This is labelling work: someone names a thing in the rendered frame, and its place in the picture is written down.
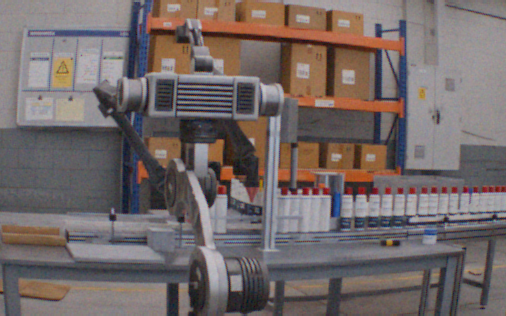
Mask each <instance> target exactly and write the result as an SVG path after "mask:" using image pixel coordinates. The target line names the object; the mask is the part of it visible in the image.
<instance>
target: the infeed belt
mask: <svg viewBox="0 0 506 316"><path fill-rule="evenodd" d="M65 230H66V231H67V232H68V233H69V232H79V233H99V234H111V230H106V231H105V230H99V229H78V228H72V229H65ZM392 230H406V229H393V228H392V227H390V229H383V230H381V229H378V230H377V231H372V230H367V229H364V231H357V230H354V229H352V230H351V232H342V231H340V230H329V232H314V233H306V234H316V233H355V232H383V231H392ZM120 233H122V234H147V231H123V230H114V234H120ZM182 235H186V236H193V234H192V231H182ZM212 235H262V232H226V234H216V233H215V234H212ZM274 235H303V233H287V234H280V233H275V234H274Z"/></svg>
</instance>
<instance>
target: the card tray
mask: <svg viewBox="0 0 506 316"><path fill-rule="evenodd" d="M1 236H2V243H12V244H25V245H39V246H42V245H52V246H65V237H62V236H60V234H59V228H58V227H40V226H22V225H6V224H1Z"/></svg>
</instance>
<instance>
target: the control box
mask: <svg viewBox="0 0 506 316"><path fill-rule="evenodd" d="M297 118H298V99H295V98H284V102H283V108H282V112H281V116H280V131H279V137H280V140H279V143H295V142H296V141H297Z"/></svg>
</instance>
